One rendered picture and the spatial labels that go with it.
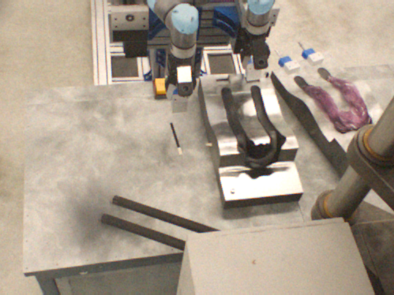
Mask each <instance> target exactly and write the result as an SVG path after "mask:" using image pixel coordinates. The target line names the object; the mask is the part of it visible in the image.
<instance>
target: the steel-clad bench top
mask: <svg viewBox="0 0 394 295"><path fill-rule="evenodd" d="M343 69H344V70H345V71H346V72H348V73H350V74H352V75H354V76H356V77H359V78H360V79H361V80H364V81H365V82H366V84H367V85H368V87H369V88H370V90H371V92H372V93H373V96H374V97H375V99H376V100H377V102H378V103H379V105H380V106H381V108H382V110H383V111H385V109H386V107H387V105H388V104H389V102H390V101H391V99H392V98H393V96H394V64H389V65H368V66H356V67H344V68H343ZM198 82H199V79H197V86H196V87H195V90H194V91H193V94H192V95H191V96H190V98H189V99H187V102H188V103H187V110H186V112H183V113H173V114H172V111H171V100H170V101H169V100H168V99H156V100H155V99H154V94H153V89H152V82H133V83H122V84H100V85H89V86H77V87H65V88H33V89H25V90H24V95H25V127H24V218H23V273H27V272H33V271H45V270H52V269H59V268H65V267H77V266H84V265H90V264H97V263H108V262H115V261H121V260H128V259H133V258H140V257H146V256H158V255H166V254H178V253H184V252H183V251H181V250H178V249H176V248H172V247H170V246H167V245H165V244H162V243H159V242H157V241H154V240H151V239H148V238H146V237H142V236H138V235H136V234H133V233H130V232H128V231H125V230H121V229H119V228H117V227H114V226H110V225H108V224H106V223H104V222H101V221H98V217H99V214H100V213H101V212H103V213H106V214H108V215H111V216H114V217H116V218H123V219H125V220H127V221H130V222H133V223H136V224H138V225H141V226H144V227H147V228H149V229H151V230H155V231H158V232H160V233H165V234H168V235H171V236H173V237H177V238H179V239H182V240H184V241H186V238H187V234H192V233H195V232H193V231H190V230H186V229H183V228H182V227H179V226H176V225H173V224H170V223H168V222H165V221H162V220H159V219H157V218H153V217H151V216H147V215H143V214H140V213H137V212H135V211H131V210H130V209H127V208H124V207H120V206H118V205H115V204H113V203H111V202H110V198H111V196H112V195H116V196H120V197H123V198H126V199H128V200H134V201H137V202H139V203H142V204H145V205H148V206H149V207H154V208H156V209H159V210H161V211H165V212H167V213H170V214H173V215H179V216H182V217H183V218H187V219H190V220H193V221H195V222H199V223H201V224H204V225H206V226H211V227H213V228H215V229H218V230H221V231H224V230H236V229H243V228H250V227H256V226H270V225H275V224H283V223H289V222H293V223H296V222H308V221H312V219H311V208H312V206H313V203H314V202H315V200H316V198H317V197H318V196H319V195H320V194H321V193H322V192H323V191H325V190H328V189H335V188H336V186H337V185H338V184H339V182H340V180H341V178H342V177H341V176H340V174H339V173H338V171H337V170H336V169H335V168H334V166H333V165H332V164H331V163H330V162H329V160H328V159H327V157H326V156H325V154H324V153H323V151H322V150H321V149H320V148H319V147H318V146H317V145H316V143H315V142H314V140H313V139H312V137H311V136H310V134H309V133H308V131H306V129H305V128H304V126H303V125H302V123H301V122H300V121H299V120H298V119H297V117H296V116H295V114H293V112H292V111H291V109H290V108H289V107H288V105H287V103H286V102H285V100H284V99H283V97H282V96H280V94H279V93H278V91H277V90H276V89H275V88H274V86H273V88H274V92H275V95H276V98H277V102H278V104H279V108H280V112H281V114H282V116H283V119H284V120H285V122H286V123H287V125H288V126H289V127H290V129H291V130H292V132H293V133H294V135H295V138H296V140H297V144H298V151H297V154H296V156H295V167H296V170H297V173H298V177H299V180H300V182H301V185H302V188H303V192H304V193H303V194H302V197H301V199H300V201H298V202H291V203H277V204H264V205H257V206H249V207H236V208H230V209H223V205H222V202H221V198H220V192H219V189H218V185H217V181H216V175H215V171H214V165H213V161H212V154H211V151H210V147H206V146H205V145H206V144H208V137H207V134H206V130H205V124H204V120H203V117H202V113H201V106H200V103H199V99H198ZM170 123H173V126H174V130H175V132H176V135H177V138H178V142H179V144H180V147H181V149H182V155H180V154H179V151H178V147H177V144H176V142H175V139H174V134H173V132H172V130H171V125H170Z"/></svg>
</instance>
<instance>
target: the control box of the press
mask: <svg viewBox="0 0 394 295"><path fill-rule="evenodd" d="M177 295H375V294H374V291H373V288H372V286H371V283H370V280H369V277H368V274H367V272H366V269H365V267H364V264H363V262H362V258H361V256H360V253H359V250H358V247H357V245H356V242H355V238H354V237H353V234H352V232H351V228H350V226H349V223H348V222H344V220H343V218H329V219H322V220H315V221H308V222H296V223H293V222H289V223H283V224H275V225H270V226H256V227H250V228H243V229H236V230H224V231H217V232H211V233H192V234H187V238H186V244H185V249H184V253H183V257H182V265H181V274H180V279H179V283H178V292H177Z"/></svg>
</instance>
